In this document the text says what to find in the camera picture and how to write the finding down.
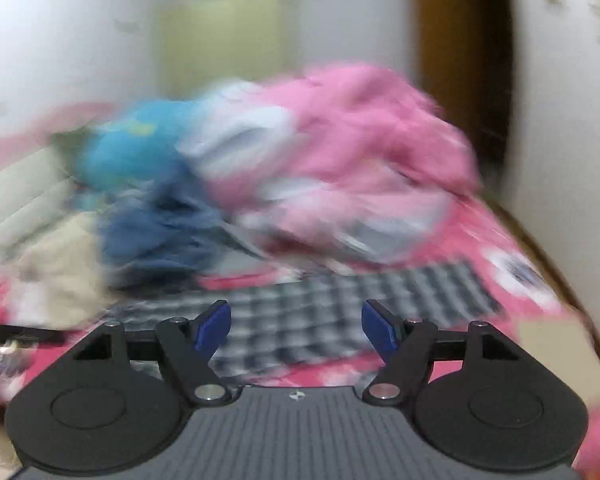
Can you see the blue denim jeans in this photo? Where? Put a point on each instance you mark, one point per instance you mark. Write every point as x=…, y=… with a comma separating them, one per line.
x=160, y=235

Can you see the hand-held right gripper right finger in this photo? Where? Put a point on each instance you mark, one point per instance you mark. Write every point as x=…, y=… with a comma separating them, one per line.
x=380, y=332

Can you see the teal cloth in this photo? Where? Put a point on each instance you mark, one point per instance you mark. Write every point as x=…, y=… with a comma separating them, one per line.
x=125, y=155

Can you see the pink floral blanket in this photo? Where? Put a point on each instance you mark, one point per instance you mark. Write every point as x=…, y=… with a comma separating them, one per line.
x=480, y=232

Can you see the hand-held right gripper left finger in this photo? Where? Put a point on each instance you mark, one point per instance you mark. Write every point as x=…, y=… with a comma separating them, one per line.
x=212, y=327

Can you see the cream garment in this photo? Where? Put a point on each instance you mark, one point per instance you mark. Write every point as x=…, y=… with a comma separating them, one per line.
x=60, y=270

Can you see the pale yellow cabinet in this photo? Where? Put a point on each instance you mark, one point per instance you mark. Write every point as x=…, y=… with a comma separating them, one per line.
x=220, y=45

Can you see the pink quilt with grey clouds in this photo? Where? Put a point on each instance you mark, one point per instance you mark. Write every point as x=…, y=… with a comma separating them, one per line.
x=370, y=135

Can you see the wooden bed frame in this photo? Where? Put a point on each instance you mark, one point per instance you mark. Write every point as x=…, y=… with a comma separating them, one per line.
x=575, y=305

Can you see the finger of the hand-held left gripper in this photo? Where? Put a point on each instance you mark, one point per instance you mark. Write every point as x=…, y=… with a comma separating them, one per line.
x=10, y=332

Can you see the cream padded headboard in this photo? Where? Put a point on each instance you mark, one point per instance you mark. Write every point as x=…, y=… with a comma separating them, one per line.
x=15, y=195

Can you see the wooden door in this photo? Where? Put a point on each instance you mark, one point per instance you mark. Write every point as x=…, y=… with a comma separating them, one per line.
x=455, y=60

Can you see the black white plaid shirt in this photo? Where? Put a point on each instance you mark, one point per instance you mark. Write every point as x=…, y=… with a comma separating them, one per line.
x=305, y=310

